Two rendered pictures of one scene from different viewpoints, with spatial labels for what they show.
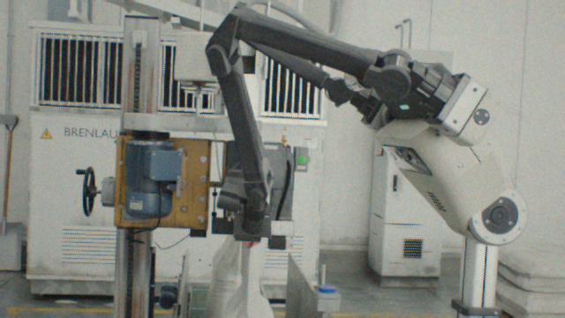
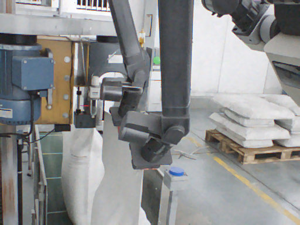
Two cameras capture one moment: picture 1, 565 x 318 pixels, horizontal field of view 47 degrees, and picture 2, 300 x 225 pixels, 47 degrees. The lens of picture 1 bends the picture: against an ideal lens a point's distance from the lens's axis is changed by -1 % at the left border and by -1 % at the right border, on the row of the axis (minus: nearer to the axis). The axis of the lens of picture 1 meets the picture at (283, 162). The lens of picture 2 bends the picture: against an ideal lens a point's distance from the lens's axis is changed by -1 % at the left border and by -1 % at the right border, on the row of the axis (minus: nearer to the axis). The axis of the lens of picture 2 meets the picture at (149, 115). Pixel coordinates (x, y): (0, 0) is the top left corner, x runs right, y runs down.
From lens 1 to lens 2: 101 cm
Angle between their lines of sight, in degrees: 19
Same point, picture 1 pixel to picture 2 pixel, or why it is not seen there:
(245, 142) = (177, 72)
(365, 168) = not seen: hidden behind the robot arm
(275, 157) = not seen: hidden behind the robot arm
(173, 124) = (42, 27)
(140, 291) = (9, 179)
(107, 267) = not seen: outside the picture
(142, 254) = (9, 147)
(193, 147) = (57, 48)
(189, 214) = (54, 111)
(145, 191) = (14, 98)
